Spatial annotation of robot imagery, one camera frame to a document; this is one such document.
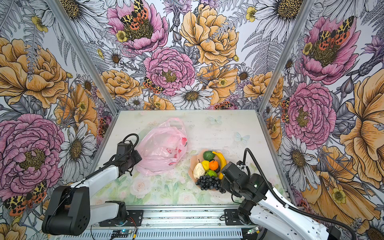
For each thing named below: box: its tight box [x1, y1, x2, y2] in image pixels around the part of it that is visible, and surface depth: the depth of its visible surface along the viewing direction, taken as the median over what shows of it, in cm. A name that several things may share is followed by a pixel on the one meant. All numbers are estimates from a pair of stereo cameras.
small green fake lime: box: [203, 150, 216, 162], surface depth 90 cm
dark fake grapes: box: [195, 175, 226, 194], surface depth 78 cm
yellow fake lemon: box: [201, 160, 210, 171], surface depth 87 cm
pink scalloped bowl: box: [189, 149, 230, 191], surface depth 85 cm
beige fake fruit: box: [193, 159, 206, 180], surface depth 84 cm
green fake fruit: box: [205, 169, 218, 178], surface depth 84 cm
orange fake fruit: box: [209, 160, 219, 171], surface depth 85 cm
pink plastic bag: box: [137, 117, 188, 176], surface depth 96 cm
